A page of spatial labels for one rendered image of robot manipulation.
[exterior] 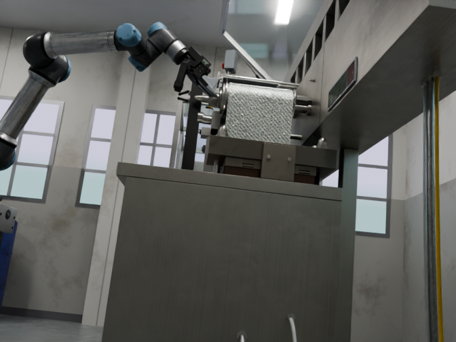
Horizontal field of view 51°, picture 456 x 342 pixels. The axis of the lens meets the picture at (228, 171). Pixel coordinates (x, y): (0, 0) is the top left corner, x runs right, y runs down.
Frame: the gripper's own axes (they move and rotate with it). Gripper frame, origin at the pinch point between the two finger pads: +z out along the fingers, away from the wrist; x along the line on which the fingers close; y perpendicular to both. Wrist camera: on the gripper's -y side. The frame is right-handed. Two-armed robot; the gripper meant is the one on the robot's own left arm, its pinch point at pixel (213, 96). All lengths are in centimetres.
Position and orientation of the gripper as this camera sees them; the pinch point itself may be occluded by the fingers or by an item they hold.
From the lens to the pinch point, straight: 180.7
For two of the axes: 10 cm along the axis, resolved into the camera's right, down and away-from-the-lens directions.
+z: 6.9, 7.2, -0.9
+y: 7.2, -6.6, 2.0
